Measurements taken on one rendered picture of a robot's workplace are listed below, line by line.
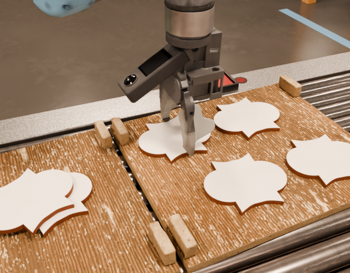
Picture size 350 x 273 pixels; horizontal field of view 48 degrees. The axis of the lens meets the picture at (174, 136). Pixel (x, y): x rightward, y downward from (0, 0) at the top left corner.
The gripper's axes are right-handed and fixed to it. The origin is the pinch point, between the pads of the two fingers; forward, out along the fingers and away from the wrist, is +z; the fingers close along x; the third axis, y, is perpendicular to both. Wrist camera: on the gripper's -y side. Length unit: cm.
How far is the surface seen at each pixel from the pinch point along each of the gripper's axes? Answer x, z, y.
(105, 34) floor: 267, 95, 58
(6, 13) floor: 355, 96, -14
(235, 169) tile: -12.4, -0.2, 5.4
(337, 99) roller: 1.2, 3.2, 41.3
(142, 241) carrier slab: -18.9, 1.0, -13.8
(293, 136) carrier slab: -8.4, 0.6, 20.7
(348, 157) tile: -18.1, -0.4, 24.6
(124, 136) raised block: 2.5, -1.1, -8.9
